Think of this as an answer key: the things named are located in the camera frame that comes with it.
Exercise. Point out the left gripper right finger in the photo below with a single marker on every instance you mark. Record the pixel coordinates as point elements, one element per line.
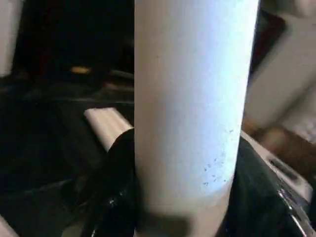
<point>256,207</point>

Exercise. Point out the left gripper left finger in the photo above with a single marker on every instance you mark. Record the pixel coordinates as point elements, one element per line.
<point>118,187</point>

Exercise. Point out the white plastic table leg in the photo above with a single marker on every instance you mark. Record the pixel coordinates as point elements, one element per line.
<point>111,126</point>
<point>192,98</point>

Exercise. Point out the black table mat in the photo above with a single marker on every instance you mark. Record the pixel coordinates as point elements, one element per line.
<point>44,163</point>

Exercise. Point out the small yellow label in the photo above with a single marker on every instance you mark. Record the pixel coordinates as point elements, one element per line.
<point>81,70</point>

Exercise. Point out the black low cabinet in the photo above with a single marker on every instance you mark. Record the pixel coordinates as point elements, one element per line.
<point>74,34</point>

